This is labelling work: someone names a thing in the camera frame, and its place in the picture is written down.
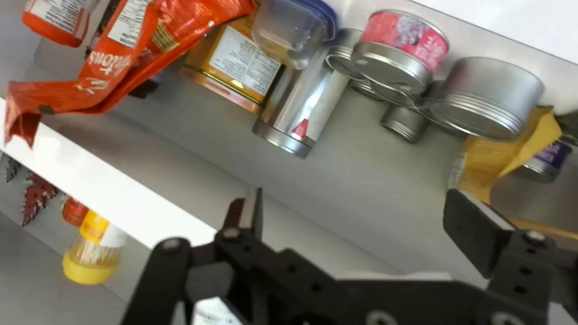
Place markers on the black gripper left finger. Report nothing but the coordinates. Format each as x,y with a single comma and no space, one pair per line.
244,215

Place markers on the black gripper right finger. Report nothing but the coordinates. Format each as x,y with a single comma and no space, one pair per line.
513,262

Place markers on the orange snack packet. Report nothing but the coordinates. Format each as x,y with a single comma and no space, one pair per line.
139,40

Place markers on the yellow packet on shelf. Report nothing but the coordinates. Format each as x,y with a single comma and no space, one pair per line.
482,163

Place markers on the tall silver can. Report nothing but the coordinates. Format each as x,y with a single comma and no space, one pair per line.
300,107

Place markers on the yellow-capped small bottle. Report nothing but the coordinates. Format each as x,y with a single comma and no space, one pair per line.
94,253

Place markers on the yellow-labelled jar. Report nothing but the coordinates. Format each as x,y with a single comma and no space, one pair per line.
229,64

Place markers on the silver tin can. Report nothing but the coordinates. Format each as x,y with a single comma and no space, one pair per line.
486,98

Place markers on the clear plastic container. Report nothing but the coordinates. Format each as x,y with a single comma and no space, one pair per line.
294,29

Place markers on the pink-labelled tin can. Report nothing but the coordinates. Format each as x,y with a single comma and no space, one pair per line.
399,49

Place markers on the white wall shelf unit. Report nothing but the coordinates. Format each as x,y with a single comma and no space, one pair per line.
359,203

